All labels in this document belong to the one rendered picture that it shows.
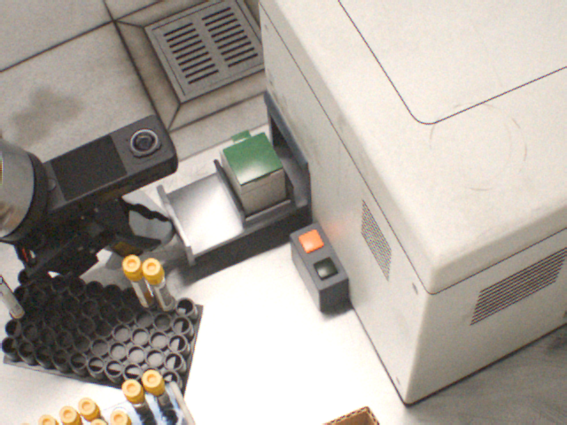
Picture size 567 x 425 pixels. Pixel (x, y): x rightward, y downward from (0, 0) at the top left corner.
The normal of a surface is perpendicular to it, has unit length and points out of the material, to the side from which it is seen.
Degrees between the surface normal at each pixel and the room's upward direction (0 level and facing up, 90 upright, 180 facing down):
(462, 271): 89
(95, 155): 1
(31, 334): 2
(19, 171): 62
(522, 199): 0
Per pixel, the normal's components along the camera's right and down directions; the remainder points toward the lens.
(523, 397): -0.04, -0.44
